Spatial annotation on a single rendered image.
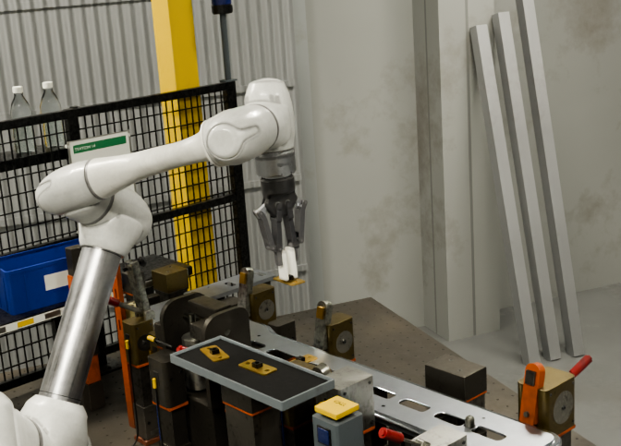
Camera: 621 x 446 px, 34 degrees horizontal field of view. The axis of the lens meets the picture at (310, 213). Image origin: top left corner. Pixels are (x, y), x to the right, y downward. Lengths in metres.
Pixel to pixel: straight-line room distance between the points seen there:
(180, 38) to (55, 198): 1.13
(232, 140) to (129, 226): 0.64
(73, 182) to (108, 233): 0.18
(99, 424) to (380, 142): 2.53
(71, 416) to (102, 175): 0.57
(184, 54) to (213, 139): 1.47
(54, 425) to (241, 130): 0.88
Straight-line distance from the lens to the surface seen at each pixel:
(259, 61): 4.75
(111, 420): 3.08
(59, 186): 2.49
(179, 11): 3.47
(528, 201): 4.94
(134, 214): 2.60
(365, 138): 5.07
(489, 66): 4.91
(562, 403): 2.29
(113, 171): 2.41
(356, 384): 2.16
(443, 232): 5.10
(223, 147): 2.03
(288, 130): 2.20
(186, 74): 3.49
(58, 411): 2.52
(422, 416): 2.25
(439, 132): 4.99
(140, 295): 2.77
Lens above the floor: 2.00
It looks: 15 degrees down
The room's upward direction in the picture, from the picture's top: 4 degrees counter-clockwise
